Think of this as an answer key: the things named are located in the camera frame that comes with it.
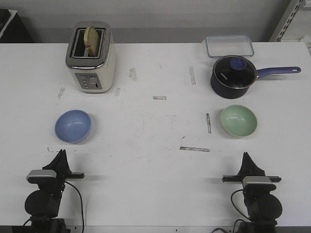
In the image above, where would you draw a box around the cream and chrome toaster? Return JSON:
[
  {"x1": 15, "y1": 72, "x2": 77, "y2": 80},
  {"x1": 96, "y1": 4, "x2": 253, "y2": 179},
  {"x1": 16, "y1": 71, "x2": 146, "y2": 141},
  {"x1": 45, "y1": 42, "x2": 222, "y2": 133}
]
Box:
[{"x1": 66, "y1": 21, "x2": 117, "y2": 93}]

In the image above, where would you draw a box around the green bowl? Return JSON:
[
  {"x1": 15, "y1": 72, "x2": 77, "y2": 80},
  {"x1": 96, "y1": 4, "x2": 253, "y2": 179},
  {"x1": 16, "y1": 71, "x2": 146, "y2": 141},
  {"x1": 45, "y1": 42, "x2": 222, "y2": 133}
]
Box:
[{"x1": 220, "y1": 105, "x2": 258, "y2": 138}]

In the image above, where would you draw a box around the clear plastic food container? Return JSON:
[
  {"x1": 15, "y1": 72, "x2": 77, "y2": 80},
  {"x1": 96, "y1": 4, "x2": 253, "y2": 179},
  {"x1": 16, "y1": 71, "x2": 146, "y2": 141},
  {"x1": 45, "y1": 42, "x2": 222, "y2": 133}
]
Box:
[{"x1": 203, "y1": 35, "x2": 254, "y2": 63}]

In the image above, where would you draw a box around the blue bowl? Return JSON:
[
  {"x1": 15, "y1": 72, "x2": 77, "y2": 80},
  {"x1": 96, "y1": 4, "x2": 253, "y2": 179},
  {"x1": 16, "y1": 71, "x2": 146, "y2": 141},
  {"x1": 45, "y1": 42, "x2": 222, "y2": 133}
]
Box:
[{"x1": 54, "y1": 110, "x2": 92, "y2": 144}]

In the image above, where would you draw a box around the toast slice in toaster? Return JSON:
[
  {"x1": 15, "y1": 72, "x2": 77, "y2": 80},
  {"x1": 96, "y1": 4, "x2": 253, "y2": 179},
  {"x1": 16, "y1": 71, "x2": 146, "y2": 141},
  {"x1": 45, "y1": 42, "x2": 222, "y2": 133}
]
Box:
[{"x1": 84, "y1": 26, "x2": 100, "y2": 57}]

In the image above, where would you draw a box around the dark blue saucepan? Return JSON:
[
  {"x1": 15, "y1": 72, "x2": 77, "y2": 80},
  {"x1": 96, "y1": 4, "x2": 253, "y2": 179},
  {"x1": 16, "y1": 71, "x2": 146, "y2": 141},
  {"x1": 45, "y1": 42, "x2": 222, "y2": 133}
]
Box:
[{"x1": 210, "y1": 64, "x2": 301, "y2": 99}]

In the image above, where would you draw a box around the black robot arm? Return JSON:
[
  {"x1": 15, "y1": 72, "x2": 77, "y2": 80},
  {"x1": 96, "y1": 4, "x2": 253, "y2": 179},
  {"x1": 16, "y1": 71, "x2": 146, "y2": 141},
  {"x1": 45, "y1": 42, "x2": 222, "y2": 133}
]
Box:
[
  {"x1": 222, "y1": 152, "x2": 283, "y2": 233},
  {"x1": 22, "y1": 149, "x2": 85, "y2": 233}
]

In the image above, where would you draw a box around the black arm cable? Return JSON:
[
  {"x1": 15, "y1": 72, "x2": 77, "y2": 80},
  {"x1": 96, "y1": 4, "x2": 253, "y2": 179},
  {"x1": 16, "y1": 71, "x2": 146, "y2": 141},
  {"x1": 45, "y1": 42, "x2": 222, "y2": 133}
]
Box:
[
  {"x1": 230, "y1": 189, "x2": 251, "y2": 221},
  {"x1": 63, "y1": 181, "x2": 85, "y2": 233}
]

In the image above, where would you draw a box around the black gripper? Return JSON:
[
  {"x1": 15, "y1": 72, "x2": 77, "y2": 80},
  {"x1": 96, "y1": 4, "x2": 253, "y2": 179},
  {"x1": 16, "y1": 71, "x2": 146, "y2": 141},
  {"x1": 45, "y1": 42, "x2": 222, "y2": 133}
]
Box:
[
  {"x1": 38, "y1": 150, "x2": 84, "y2": 194},
  {"x1": 222, "y1": 152, "x2": 281, "y2": 192}
]

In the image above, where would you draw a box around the white metal shelf rail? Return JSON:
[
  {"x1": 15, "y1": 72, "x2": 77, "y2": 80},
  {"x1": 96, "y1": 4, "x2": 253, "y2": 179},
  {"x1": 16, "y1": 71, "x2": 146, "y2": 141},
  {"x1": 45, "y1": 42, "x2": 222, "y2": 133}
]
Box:
[{"x1": 268, "y1": 0, "x2": 311, "y2": 42}]

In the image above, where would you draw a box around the glass pot lid blue knob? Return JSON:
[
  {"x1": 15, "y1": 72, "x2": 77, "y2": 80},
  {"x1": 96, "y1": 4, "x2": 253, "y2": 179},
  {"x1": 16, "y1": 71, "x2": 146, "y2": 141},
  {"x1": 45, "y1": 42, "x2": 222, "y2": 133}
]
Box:
[{"x1": 213, "y1": 56, "x2": 257, "y2": 89}]

